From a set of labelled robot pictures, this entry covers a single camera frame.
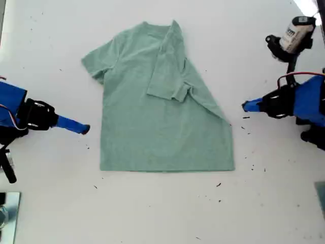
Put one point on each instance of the green t-shirt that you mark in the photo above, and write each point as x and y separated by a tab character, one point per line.
152	127

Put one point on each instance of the black white camera box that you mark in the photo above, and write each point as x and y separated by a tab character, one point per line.
294	35

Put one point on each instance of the black clamp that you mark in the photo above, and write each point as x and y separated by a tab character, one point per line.
2	198

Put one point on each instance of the shiny steel plate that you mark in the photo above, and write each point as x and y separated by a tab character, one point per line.
14	218

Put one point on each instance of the steel post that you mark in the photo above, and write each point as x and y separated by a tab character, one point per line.
3	216

